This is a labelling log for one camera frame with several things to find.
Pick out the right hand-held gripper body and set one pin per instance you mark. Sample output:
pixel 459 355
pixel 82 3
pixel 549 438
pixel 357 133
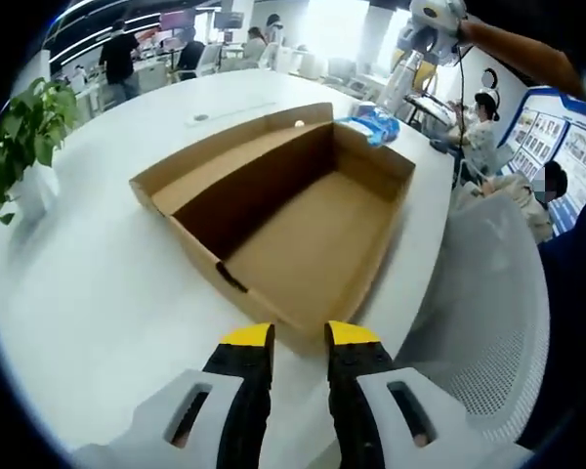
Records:
pixel 434 19

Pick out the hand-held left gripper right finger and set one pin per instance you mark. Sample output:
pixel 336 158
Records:
pixel 351 405

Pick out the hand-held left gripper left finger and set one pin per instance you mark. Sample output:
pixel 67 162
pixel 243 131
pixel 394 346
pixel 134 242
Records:
pixel 244 405

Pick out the blue wet wipes packet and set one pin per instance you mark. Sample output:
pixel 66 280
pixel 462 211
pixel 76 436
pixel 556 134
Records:
pixel 378 127

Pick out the brown cardboard shoe box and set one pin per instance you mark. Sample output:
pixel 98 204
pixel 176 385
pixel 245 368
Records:
pixel 312 244

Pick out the white office chair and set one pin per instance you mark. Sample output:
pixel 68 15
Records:
pixel 210 58
pixel 268 56

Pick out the grey mesh office chair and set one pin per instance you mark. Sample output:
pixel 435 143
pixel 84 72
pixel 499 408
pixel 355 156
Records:
pixel 493 317

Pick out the dark screen monitor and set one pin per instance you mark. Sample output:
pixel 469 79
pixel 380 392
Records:
pixel 228 20

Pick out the round table grommet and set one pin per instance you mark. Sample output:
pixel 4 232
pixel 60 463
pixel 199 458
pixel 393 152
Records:
pixel 201 117

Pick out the purple screen monitor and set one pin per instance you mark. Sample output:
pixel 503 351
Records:
pixel 178 18

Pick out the person's dark blue clothing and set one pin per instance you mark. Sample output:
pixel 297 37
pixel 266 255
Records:
pixel 581 293

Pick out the white plant pot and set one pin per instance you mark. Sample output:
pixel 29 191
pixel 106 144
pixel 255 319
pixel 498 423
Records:
pixel 36 195

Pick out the green leafy plant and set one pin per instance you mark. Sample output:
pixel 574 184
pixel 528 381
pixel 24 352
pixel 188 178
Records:
pixel 34 127

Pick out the round wall clock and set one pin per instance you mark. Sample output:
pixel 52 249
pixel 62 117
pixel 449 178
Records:
pixel 489 79

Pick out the blue framed wall poster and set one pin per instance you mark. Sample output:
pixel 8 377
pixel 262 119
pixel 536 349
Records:
pixel 581 146

